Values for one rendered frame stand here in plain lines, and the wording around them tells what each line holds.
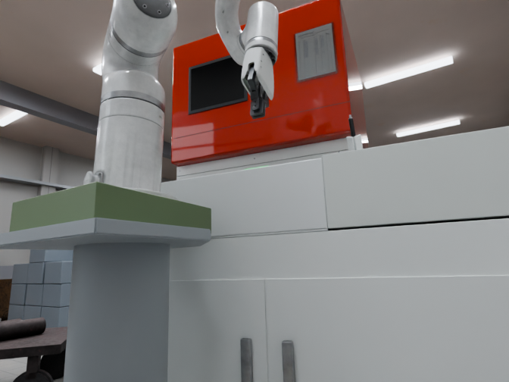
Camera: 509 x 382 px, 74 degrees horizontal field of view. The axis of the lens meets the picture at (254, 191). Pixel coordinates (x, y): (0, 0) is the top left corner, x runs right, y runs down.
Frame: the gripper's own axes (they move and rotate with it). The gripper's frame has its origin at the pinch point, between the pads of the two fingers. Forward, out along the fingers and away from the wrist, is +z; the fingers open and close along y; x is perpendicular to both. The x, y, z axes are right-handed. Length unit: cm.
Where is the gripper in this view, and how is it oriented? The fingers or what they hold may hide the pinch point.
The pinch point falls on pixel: (257, 108)
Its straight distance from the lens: 82.2
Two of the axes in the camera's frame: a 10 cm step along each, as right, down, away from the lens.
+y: -4.0, -3.8, -8.3
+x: 9.2, -1.2, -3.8
